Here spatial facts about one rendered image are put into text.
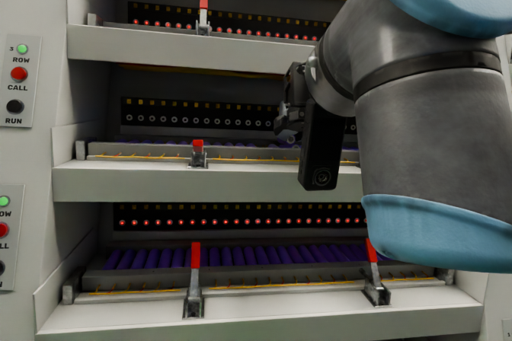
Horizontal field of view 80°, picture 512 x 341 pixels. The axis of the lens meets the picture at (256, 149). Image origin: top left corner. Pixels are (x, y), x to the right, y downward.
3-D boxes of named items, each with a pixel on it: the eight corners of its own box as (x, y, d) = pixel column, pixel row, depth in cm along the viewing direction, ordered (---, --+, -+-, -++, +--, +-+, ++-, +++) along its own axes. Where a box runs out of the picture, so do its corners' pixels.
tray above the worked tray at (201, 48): (456, 86, 51) (469, 0, 49) (67, 58, 41) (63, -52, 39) (387, 90, 71) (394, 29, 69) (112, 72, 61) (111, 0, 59)
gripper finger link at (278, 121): (294, 126, 49) (317, 109, 41) (294, 137, 49) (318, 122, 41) (266, 124, 48) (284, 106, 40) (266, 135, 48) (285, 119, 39)
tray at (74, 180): (467, 202, 49) (477, 143, 47) (52, 202, 39) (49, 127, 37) (392, 173, 68) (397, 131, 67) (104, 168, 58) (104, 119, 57)
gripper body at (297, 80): (328, 83, 47) (369, 40, 35) (331, 137, 45) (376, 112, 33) (279, 79, 45) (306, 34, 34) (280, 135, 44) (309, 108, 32)
